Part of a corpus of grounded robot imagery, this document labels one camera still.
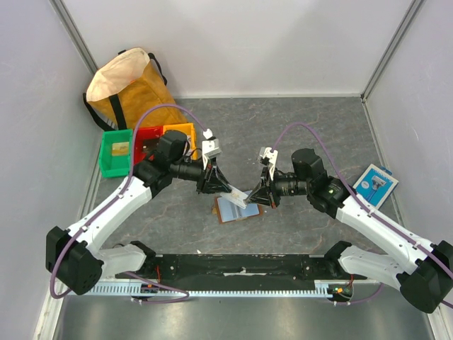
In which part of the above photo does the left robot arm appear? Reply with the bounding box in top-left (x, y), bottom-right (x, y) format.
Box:
top-left (45, 130), bottom-right (231, 298)

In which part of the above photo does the yellow plastic bin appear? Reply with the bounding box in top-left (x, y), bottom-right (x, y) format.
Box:
top-left (163, 123), bottom-right (199, 160)

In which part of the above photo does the aluminium corner post left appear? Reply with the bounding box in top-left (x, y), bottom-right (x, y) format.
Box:
top-left (50, 0), bottom-right (98, 74)

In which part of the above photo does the blue razor box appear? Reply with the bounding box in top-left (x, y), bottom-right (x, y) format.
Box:
top-left (353, 164), bottom-right (399, 209)

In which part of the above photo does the brown leather card holder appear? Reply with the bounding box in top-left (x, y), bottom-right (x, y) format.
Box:
top-left (214, 196), bottom-right (263, 224)

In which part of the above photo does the gold card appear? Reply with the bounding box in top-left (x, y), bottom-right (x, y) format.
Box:
top-left (111, 142), bottom-right (130, 157)

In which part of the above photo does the blue slotted cable duct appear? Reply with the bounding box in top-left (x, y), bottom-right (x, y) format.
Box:
top-left (87, 280), bottom-right (332, 298)

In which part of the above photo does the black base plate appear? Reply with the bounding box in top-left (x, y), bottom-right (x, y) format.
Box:
top-left (136, 254), bottom-right (351, 283)

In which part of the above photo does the aluminium corner post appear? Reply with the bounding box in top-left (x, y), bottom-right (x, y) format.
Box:
top-left (360, 0), bottom-right (425, 104)
top-left (50, 0), bottom-right (98, 74)

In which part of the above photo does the black VIP card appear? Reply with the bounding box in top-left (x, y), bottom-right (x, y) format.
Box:
top-left (142, 138), bottom-right (159, 154)

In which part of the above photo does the green plastic bin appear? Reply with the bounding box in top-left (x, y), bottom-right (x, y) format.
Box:
top-left (98, 129), bottom-right (132, 178)

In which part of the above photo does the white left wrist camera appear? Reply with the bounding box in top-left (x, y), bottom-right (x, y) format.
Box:
top-left (202, 129), bottom-right (222, 169)

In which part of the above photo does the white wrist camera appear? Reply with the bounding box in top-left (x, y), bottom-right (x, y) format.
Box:
top-left (259, 147), bottom-right (278, 181)
top-left (202, 129), bottom-right (222, 169)

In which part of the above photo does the tan paper tote bag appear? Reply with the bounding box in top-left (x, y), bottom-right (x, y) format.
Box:
top-left (82, 47), bottom-right (188, 131)

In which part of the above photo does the aluminium front rail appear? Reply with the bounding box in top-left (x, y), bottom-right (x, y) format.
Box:
top-left (49, 252), bottom-right (438, 284)

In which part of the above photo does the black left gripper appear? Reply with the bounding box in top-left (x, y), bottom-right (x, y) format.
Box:
top-left (171, 154), bottom-right (231, 195)

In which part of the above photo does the aluminium corner post right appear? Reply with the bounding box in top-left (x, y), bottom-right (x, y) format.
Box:
top-left (360, 0), bottom-right (425, 104)

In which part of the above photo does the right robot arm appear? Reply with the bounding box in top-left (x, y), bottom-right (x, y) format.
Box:
top-left (245, 147), bottom-right (452, 314)

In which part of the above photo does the white card with stripe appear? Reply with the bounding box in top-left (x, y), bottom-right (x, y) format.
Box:
top-left (220, 188), bottom-right (248, 209)

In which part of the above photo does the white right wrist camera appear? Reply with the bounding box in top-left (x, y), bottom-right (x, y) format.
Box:
top-left (259, 147), bottom-right (278, 181)

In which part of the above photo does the red plastic bin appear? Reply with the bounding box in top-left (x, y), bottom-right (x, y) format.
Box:
top-left (134, 126), bottom-right (163, 164)

